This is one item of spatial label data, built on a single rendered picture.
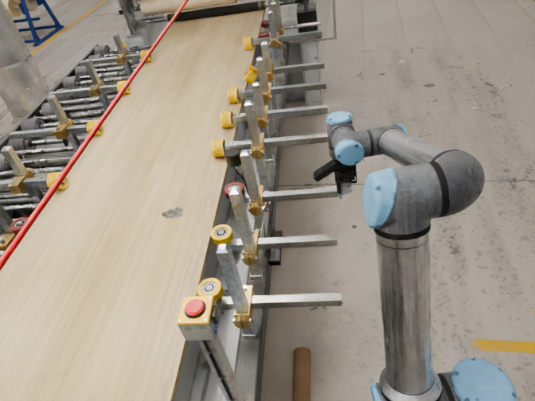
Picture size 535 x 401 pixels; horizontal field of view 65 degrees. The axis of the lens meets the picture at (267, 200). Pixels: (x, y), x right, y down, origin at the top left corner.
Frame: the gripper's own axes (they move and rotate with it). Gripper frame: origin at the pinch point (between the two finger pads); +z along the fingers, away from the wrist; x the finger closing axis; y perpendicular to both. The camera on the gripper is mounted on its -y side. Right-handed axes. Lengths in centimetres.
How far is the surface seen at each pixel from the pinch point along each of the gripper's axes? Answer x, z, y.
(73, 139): 56, -7, -141
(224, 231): -24.7, -8.2, -41.9
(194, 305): -80, -41, -32
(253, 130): 19.0, -23.1, -32.9
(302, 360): -30, 75, -22
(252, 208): -8.7, -3.9, -34.0
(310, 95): 225, 70, -18
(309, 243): -26.6, -1.3, -11.7
